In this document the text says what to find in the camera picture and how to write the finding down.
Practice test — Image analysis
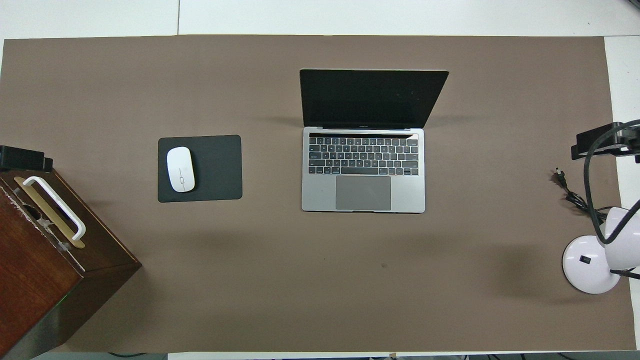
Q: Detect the black lamp power cord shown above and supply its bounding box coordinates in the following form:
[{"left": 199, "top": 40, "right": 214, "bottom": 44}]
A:
[{"left": 554, "top": 169, "right": 613, "bottom": 226}]

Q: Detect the gold handle plate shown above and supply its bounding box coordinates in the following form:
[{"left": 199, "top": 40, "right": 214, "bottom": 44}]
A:
[{"left": 13, "top": 176, "right": 86, "bottom": 250}]

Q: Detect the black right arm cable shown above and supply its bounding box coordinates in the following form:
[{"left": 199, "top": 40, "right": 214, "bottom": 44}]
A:
[{"left": 584, "top": 119, "right": 640, "bottom": 246}]

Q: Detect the white desk lamp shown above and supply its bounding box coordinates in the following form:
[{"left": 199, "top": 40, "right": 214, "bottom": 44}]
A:
[{"left": 561, "top": 199, "right": 640, "bottom": 295}]

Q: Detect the brown table mat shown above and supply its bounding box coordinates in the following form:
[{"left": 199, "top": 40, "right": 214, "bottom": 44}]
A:
[{"left": 0, "top": 34, "right": 637, "bottom": 354}]

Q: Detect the black mouse pad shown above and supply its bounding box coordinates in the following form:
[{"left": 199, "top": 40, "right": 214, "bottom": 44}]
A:
[{"left": 157, "top": 134, "right": 244, "bottom": 204}]

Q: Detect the white box handle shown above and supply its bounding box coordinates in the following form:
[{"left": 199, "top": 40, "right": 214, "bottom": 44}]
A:
[{"left": 22, "top": 176, "right": 87, "bottom": 242}]

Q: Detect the white computer mouse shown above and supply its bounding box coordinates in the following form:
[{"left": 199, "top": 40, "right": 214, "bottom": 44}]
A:
[{"left": 166, "top": 146, "right": 196, "bottom": 193}]

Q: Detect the dark wooden box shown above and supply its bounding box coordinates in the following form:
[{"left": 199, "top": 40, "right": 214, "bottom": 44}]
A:
[{"left": 0, "top": 167, "right": 143, "bottom": 360}]

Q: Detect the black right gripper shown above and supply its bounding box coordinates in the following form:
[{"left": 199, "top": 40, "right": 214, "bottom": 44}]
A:
[{"left": 571, "top": 120, "right": 640, "bottom": 163}]

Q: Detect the silver laptop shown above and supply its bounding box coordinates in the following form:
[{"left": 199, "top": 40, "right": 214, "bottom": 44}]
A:
[{"left": 299, "top": 68, "right": 450, "bottom": 214}]

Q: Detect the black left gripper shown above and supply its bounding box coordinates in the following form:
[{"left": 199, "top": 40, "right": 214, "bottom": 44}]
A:
[{"left": 0, "top": 145, "right": 53, "bottom": 173}]

